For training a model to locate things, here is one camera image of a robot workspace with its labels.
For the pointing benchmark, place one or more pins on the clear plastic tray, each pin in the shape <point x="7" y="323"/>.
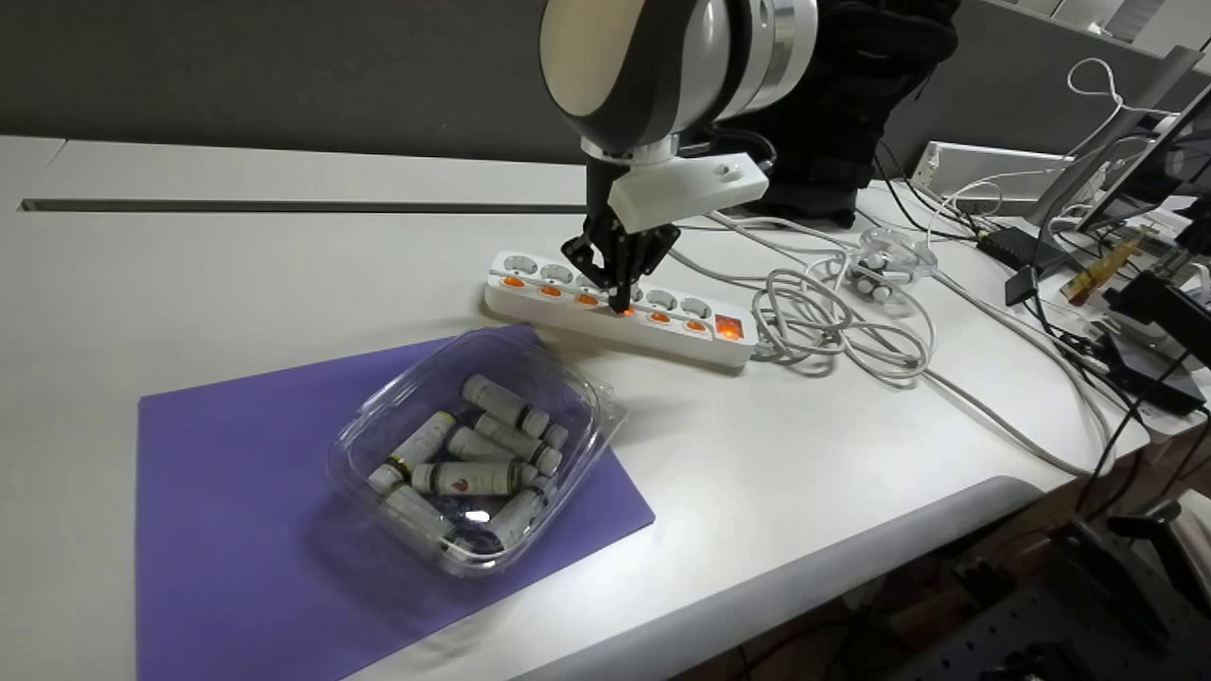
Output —
<point x="585" y="422"/>

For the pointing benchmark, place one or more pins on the black device at desk edge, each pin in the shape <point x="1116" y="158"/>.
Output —
<point x="1154" y="331"/>

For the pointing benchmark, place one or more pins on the small clear plastic cup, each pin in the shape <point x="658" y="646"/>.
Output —
<point x="883" y="263"/>

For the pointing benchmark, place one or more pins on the purple mat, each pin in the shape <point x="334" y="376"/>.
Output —
<point x="255" y="565"/>

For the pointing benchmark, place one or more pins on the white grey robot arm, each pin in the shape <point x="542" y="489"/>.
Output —
<point x="638" y="79"/>

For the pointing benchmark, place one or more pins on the white six-socket power strip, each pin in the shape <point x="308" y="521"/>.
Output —
<point x="658" y="318"/>

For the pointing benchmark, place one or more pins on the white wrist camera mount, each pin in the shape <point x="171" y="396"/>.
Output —
<point x="666" y="188"/>

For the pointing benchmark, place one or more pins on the white box on desk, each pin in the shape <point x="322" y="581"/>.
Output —
<point x="986" y="177"/>

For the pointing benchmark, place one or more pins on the grey desk divider panel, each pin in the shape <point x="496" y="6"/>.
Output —
<point x="446" y="79"/>

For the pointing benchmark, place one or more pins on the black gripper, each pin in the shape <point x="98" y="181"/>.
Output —
<point x="626" y="255"/>

